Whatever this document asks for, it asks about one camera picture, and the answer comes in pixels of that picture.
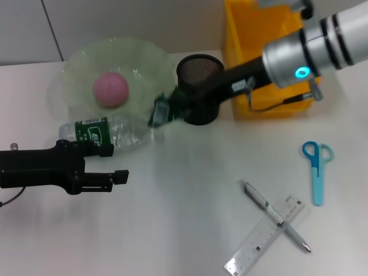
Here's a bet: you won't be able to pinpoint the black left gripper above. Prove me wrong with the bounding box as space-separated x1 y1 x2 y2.
0 139 129 196

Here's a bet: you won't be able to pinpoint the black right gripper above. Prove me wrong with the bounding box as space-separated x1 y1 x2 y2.
169 56 271 119

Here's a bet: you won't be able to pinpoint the green plastic wrapper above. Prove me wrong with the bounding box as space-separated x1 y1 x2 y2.
148 91 185 129

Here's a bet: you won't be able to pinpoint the clear water bottle green label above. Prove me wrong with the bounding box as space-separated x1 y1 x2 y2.
59 116 158 153

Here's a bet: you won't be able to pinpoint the pink peach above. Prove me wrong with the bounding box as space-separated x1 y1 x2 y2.
92 71 129 108

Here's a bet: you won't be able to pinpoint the black mesh pen holder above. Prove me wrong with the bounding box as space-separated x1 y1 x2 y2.
176 53 225 126

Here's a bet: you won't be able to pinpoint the green glass fruit plate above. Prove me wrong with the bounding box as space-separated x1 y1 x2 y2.
62 36 177 116

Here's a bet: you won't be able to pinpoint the blue scissors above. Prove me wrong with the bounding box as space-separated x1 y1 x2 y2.
301 140 335 206

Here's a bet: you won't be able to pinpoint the transparent plastic ruler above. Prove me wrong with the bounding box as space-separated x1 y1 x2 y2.
223 194 307 276

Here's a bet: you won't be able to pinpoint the white grey ballpoint pen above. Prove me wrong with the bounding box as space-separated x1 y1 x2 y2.
240 180 313 254

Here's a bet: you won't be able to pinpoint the yellow plastic bin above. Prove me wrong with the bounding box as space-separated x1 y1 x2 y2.
224 0 323 120

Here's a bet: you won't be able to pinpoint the grey right wrist cable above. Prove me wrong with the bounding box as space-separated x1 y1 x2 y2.
246 77 324 112

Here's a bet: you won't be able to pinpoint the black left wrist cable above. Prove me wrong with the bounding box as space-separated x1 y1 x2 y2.
0 186 26 206

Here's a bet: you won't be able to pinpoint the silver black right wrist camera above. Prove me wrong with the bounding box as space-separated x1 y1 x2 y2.
257 0 314 20

